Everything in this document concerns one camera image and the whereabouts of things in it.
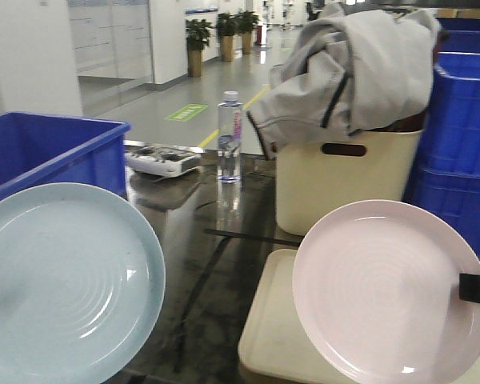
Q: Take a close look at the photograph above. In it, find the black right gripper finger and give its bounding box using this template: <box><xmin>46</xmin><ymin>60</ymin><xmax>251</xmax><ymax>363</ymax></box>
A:
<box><xmin>458</xmin><ymin>273</ymin><xmax>480</xmax><ymax>304</ymax></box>

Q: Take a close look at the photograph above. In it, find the pink round plate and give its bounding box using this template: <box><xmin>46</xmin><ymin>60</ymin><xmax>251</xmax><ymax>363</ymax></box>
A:
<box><xmin>292</xmin><ymin>200</ymin><xmax>480</xmax><ymax>383</ymax></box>

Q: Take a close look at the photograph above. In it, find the light blue round plate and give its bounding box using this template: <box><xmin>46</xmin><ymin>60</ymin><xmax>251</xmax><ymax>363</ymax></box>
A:
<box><xmin>0</xmin><ymin>183</ymin><xmax>166</xmax><ymax>383</ymax></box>

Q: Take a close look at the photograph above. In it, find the beige serving tray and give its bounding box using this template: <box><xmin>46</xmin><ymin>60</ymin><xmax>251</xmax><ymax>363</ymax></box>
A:
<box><xmin>238</xmin><ymin>249</ymin><xmax>352</xmax><ymax>383</ymax></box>

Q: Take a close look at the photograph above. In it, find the blue stacked crates right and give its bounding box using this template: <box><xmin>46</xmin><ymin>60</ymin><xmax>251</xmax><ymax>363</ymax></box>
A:
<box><xmin>404</xmin><ymin>18</ymin><xmax>480</xmax><ymax>258</ymax></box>

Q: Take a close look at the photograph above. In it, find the cream plastic basket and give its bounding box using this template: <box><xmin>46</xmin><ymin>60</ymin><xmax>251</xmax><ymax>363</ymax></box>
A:
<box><xmin>275</xmin><ymin>130</ymin><xmax>422</xmax><ymax>235</ymax></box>

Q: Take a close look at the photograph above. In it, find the grey jacket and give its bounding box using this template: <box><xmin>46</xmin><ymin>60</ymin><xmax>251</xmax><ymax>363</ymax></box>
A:
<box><xmin>247</xmin><ymin>1</ymin><xmax>441</xmax><ymax>160</ymax></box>

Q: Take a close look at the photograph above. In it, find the clear water bottle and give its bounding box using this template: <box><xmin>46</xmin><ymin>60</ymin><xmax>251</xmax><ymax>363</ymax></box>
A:
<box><xmin>217</xmin><ymin>90</ymin><xmax>243</xmax><ymax>183</ymax></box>

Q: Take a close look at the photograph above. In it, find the potted plant right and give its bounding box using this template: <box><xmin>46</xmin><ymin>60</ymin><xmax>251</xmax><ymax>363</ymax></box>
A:
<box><xmin>234</xmin><ymin>10</ymin><xmax>259</xmax><ymax>55</ymax></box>

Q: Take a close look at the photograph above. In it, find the potted plant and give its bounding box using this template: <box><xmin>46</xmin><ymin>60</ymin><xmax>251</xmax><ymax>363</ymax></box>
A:
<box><xmin>234</xmin><ymin>10</ymin><xmax>259</xmax><ymax>55</ymax></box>
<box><xmin>186</xmin><ymin>19</ymin><xmax>213</xmax><ymax>78</ymax></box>
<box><xmin>215</xmin><ymin>12</ymin><xmax>236</xmax><ymax>62</ymax></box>

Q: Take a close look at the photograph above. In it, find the potted plant middle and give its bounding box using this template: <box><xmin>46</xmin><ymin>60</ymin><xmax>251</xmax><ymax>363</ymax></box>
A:
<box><xmin>215</xmin><ymin>12</ymin><xmax>236</xmax><ymax>62</ymax></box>

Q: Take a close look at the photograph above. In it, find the potted plant left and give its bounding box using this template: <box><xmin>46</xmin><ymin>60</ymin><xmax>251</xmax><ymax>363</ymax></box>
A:
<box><xmin>186</xmin><ymin>19</ymin><xmax>213</xmax><ymax>78</ymax></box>

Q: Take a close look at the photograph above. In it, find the blue plastic bin left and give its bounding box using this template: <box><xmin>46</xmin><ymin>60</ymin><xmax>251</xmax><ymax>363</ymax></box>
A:
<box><xmin>0</xmin><ymin>112</ymin><xmax>130</xmax><ymax>201</ymax></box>

